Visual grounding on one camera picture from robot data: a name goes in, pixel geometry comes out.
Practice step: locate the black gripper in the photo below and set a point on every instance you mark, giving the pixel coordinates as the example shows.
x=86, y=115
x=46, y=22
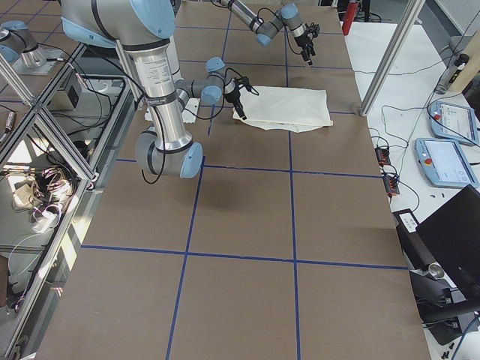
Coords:
x=232, y=97
x=301, y=42

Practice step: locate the cream long-sleeve cat shirt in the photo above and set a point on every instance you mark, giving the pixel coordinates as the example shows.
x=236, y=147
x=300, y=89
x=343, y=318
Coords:
x=290, y=109

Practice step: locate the spare grey robot arm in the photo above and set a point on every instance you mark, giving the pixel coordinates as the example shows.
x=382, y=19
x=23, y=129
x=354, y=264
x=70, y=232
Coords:
x=21, y=50

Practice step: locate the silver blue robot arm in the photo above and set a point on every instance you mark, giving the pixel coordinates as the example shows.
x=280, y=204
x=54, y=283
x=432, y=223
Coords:
x=144, y=29
x=266, y=24

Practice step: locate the red fire extinguisher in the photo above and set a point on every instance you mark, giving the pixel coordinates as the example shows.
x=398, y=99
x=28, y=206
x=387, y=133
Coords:
x=349, y=16

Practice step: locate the orange black adapter far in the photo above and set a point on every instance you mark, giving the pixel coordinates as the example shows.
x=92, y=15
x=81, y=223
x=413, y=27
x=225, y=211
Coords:
x=383, y=155

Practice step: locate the orange black adapter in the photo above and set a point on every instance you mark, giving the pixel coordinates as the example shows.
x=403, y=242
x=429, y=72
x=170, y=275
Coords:
x=391, y=181
x=383, y=155

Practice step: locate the orange black adapter near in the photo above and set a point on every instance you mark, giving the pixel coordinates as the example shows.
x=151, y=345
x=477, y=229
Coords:
x=391, y=181

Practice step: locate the blue teach pendant far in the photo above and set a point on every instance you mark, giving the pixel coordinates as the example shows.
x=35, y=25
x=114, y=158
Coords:
x=452, y=121

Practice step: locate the blue teach pendant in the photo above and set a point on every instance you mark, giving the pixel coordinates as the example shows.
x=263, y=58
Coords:
x=452, y=121
x=444, y=164

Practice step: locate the blue teach pendant near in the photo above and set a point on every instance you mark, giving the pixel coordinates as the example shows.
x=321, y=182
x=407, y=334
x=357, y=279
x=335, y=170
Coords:
x=444, y=164

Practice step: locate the black device with label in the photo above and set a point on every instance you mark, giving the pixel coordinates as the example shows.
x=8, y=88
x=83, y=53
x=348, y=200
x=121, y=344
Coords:
x=416, y=251

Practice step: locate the black laptop on stand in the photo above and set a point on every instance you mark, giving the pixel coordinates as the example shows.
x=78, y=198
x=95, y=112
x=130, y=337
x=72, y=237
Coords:
x=451, y=234

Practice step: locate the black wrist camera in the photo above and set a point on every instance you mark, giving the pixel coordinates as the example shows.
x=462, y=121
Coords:
x=312, y=31
x=243, y=82

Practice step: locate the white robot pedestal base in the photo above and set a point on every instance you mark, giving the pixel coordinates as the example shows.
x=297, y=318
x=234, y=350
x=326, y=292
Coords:
x=190, y=111

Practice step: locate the grey aluminium frame post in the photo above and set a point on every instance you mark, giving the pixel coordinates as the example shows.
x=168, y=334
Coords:
x=395, y=44

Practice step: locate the aluminium truss frame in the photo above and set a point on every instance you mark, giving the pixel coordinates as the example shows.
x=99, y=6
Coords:
x=59, y=136

